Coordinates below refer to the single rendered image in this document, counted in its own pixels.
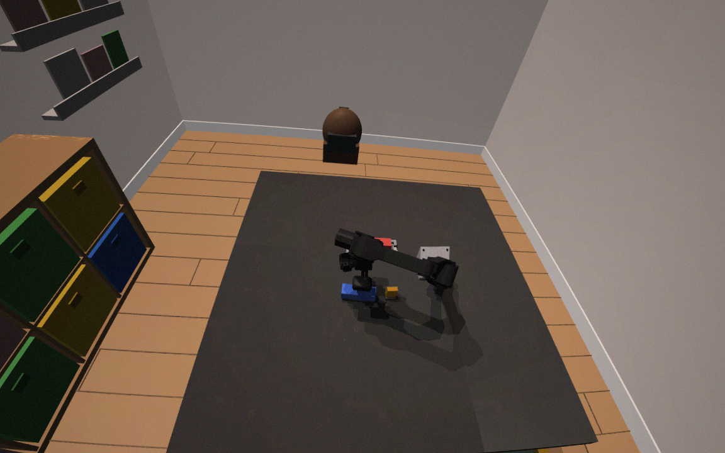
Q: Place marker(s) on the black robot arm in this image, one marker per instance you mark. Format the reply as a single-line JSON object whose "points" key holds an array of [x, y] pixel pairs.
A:
{"points": [[363, 247]]}

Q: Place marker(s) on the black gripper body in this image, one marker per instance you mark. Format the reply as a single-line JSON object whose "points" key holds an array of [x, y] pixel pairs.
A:
{"points": [[363, 283]]}

